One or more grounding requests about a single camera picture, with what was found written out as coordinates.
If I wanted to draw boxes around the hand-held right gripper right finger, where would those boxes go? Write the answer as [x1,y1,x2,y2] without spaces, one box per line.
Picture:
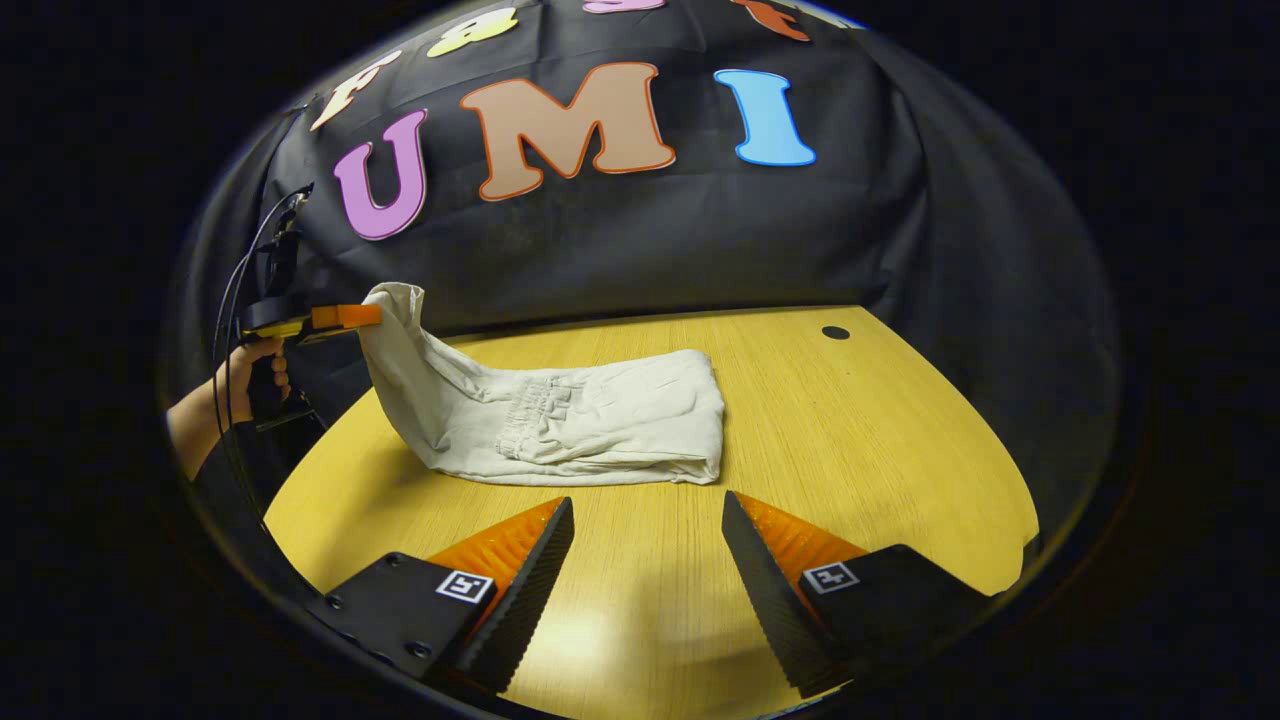
[721,489,1002,700]

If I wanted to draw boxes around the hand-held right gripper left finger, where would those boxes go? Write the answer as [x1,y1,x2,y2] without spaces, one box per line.
[304,496,577,697]

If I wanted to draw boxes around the black cable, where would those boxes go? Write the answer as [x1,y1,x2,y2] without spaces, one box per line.
[209,183,316,501]

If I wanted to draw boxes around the black backdrop cloth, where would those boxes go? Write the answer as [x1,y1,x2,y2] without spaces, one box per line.
[160,0,1121,561]

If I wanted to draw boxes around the cream white jeans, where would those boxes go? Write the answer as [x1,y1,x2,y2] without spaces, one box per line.
[357,282,727,488]

